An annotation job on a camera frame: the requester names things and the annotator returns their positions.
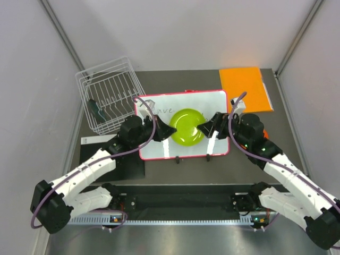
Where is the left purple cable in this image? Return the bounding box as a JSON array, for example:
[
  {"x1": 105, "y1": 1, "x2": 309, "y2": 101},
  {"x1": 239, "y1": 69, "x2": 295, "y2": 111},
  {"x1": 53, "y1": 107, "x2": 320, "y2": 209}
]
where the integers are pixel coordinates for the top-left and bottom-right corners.
[{"x1": 31, "y1": 96, "x2": 157, "y2": 232}]

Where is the dark green plate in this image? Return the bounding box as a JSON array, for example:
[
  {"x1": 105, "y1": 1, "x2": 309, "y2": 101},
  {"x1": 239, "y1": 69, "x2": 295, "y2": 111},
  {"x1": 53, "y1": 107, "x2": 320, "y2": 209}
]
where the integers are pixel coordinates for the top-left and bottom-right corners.
[{"x1": 88, "y1": 99, "x2": 107, "y2": 123}]

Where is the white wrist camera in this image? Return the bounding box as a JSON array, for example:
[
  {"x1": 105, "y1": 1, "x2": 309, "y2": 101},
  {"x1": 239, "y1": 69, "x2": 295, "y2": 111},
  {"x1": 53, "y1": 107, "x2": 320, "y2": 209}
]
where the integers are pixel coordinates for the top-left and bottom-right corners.
[
  {"x1": 137, "y1": 99, "x2": 156, "y2": 118},
  {"x1": 231, "y1": 97, "x2": 246, "y2": 115}
]

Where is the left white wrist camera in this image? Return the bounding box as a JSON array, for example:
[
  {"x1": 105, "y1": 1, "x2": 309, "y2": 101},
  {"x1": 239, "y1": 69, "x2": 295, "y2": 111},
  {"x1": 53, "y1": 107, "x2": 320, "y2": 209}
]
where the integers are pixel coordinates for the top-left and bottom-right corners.
[{"x1": 137, "y1": 99, "x2": 156, "y2": 118}]

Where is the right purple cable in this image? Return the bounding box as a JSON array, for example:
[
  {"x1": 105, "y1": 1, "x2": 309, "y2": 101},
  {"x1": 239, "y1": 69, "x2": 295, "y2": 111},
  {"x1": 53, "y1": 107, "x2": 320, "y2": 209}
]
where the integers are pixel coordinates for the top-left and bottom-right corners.
[{"x1": 228, "y1": 91, "x2": 340, "y2": 234}]

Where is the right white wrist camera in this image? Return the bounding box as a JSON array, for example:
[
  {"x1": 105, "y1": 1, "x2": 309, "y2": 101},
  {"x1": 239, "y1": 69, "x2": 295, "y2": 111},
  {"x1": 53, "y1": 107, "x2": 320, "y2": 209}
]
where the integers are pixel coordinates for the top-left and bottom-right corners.
[{"x1": 231, "y1": 97, "x2": 246, "y2": 115}]

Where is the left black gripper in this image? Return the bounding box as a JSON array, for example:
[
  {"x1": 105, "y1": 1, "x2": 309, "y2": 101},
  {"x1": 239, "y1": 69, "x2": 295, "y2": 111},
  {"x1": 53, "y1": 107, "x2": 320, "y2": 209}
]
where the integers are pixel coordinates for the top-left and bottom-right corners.
[{"x1": 131, "y1": 115, "x2": 176, "y2": 148}]

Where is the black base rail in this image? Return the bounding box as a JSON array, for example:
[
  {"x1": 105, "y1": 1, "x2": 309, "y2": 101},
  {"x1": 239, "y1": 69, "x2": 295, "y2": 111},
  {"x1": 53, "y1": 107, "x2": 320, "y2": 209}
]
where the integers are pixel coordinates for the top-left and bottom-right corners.
[{"x1": 102, "y1": 183, "x2": 262, "y2": 212}]

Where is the red framed whiteboard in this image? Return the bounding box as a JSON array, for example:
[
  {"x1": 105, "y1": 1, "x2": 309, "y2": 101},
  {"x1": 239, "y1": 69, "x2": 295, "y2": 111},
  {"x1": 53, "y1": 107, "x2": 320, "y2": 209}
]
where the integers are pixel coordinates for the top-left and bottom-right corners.
[{"x1": 140, "y1": 90, "x2": 229, "y2": 160}]

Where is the orange folder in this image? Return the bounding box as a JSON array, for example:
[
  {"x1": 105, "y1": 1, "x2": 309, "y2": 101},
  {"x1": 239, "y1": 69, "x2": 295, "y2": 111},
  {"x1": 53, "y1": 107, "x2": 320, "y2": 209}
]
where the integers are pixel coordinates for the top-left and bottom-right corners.
[{"x1": 219, "y1": 67, "x2": 274, "y2": 113}]

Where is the purple cable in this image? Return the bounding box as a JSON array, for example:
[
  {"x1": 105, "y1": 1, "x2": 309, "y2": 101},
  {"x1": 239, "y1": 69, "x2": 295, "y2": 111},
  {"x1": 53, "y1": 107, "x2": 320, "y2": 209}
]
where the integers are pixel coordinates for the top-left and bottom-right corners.
[
  {"x1": 31, "y1": 96, "x2": 157, "y2": 232},
  {"x1": 228, "y1": 91, "x2": 340, "y2": 234}
]

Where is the grey cable duct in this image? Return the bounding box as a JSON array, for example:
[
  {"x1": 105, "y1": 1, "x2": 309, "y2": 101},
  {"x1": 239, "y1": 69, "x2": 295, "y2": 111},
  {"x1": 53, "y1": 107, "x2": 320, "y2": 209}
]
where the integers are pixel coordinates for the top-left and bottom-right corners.
[{"x1": 68, "y1": 214, "x2": 266, "y2": 226}]

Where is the black tablet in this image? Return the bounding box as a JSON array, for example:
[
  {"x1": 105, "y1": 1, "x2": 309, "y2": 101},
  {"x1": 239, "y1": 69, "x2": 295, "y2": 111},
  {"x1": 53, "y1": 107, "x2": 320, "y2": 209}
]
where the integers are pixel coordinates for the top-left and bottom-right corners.
[{"x1": 79, "y1": 134, "x2": 145, "y2": 183}]

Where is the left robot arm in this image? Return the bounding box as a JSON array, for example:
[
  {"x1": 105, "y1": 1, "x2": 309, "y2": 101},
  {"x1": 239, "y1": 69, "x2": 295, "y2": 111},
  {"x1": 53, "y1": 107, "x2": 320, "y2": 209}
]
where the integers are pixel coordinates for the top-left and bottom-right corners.
[{"x1": 30, "y1": 115, "x2": 176, "y2": 234}]

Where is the white wire dish rack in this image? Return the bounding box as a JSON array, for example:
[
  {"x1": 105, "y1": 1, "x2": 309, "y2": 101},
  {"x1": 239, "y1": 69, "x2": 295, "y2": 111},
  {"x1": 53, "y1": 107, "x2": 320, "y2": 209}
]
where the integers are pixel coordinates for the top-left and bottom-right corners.
[{"x1": 75, "y1": 56, "x2": 145, "y2": 135}]

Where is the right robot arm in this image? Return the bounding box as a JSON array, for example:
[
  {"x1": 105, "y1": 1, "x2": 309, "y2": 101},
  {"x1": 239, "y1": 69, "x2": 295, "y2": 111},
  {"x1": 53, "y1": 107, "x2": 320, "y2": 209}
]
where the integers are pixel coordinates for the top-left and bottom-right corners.
[{"x1": 197, "y1": 112, "x2": 339, "y2": 250}]

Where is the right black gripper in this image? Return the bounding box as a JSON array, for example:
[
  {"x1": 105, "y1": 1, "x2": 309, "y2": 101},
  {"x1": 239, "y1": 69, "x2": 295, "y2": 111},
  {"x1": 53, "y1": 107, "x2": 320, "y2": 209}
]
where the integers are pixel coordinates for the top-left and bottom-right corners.
[{"x1": 197, "y1": 112, "x2": 251, "y2": 148}]

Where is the lime green plate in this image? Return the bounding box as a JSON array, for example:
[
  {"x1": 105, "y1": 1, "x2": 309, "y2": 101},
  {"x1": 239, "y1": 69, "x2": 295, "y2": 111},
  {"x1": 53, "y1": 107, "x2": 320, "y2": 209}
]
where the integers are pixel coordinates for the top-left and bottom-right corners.
[{"x1": 169, "y1": 108, "x2": 206, "y2": 147}]

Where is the orange plate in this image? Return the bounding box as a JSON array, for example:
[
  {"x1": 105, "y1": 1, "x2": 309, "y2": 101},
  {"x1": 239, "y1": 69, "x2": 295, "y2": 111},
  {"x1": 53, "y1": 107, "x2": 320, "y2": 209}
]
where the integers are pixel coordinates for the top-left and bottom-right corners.
[{"x1": 263, "y1": 130, "x2": 269, "y2": 139}]

